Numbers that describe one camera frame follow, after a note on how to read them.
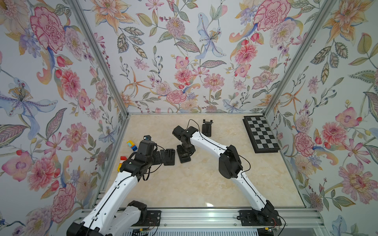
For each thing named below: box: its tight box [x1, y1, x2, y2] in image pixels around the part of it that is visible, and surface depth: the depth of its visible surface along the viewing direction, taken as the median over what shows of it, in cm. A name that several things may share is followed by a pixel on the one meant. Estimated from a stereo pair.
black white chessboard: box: [242, 115, 281, 154], surface depth 106 cm
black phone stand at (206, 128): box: [201, 119, 214, 138], surface depth 107 cm
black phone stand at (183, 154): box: [176, 144, 191, 164], surface depth 88 cm
